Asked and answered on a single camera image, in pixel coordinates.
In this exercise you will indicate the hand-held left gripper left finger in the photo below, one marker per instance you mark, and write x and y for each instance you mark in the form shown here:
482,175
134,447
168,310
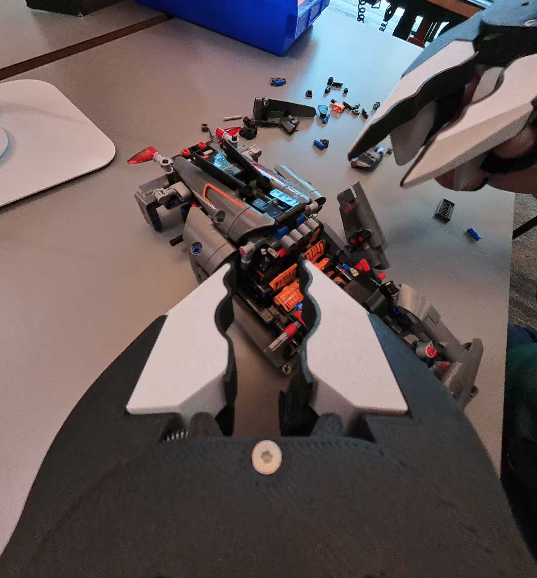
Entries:
182,361

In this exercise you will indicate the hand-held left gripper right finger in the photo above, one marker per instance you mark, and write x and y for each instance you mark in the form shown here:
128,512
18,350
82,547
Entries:
354,361

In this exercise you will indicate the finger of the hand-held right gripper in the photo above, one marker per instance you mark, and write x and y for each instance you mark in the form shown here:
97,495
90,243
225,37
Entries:
485,113
440,63

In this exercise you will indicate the grey curved lego subassembly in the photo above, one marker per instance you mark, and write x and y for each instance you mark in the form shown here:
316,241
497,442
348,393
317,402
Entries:
370,158

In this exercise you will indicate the grey and black lego car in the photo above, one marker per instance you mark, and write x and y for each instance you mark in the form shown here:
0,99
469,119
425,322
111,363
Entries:
223,212

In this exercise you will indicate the dark grey lego brick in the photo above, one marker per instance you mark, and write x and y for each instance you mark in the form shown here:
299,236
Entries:
444,210

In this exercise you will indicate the scattered small lego pieces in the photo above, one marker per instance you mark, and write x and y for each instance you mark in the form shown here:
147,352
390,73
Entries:
336,107

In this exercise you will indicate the blue lego pin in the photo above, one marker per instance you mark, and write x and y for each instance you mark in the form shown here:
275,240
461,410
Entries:
474,234

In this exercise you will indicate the grey lego panel piece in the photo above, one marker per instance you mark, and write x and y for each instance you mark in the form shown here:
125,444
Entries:
282,108

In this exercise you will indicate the person's right hand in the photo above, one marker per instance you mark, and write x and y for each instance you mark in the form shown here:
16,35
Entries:
517,142

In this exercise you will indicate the black table leg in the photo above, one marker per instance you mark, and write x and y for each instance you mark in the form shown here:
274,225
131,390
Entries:
530,224

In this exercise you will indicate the blue plastic bin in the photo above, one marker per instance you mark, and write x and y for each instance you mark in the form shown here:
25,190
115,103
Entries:
250,22

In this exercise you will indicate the grey monitor stand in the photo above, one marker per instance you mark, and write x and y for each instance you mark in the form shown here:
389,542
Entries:
47,144

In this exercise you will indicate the black box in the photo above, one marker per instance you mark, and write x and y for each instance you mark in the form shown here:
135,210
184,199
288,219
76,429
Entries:
65,5

